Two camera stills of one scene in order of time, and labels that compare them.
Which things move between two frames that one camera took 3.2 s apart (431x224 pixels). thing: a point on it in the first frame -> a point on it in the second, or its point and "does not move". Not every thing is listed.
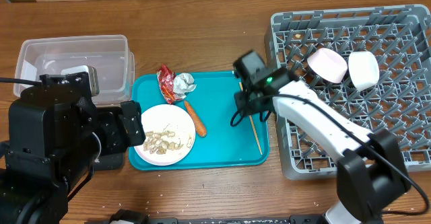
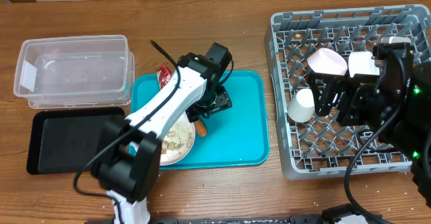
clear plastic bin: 110,54 does not move
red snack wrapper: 166,78 does not move
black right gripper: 243,100 -> 364,98
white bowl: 363,69 does not move
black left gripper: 134,123 -> 223,101
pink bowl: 327,65 does not move
